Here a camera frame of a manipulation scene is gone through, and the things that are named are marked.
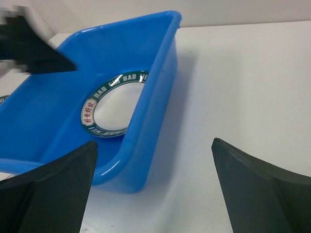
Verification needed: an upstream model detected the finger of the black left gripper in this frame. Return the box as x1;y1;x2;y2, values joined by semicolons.
0;7;77;74

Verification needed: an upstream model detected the green rimmed plate left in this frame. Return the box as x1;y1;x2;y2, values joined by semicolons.
0;95;9;104

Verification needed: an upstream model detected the green rimmed plate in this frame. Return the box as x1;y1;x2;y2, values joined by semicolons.
81;70;149;138
0;95;9;104

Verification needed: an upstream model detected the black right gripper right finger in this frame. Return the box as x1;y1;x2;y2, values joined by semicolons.
211;138;311;233

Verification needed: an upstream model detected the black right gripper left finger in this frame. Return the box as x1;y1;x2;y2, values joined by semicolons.
0;141;98;233

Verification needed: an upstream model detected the blue plastic bin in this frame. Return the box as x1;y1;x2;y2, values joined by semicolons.
0;11;182;193

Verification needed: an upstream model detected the green rimmed plate top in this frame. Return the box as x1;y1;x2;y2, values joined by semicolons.
81;70;149;138

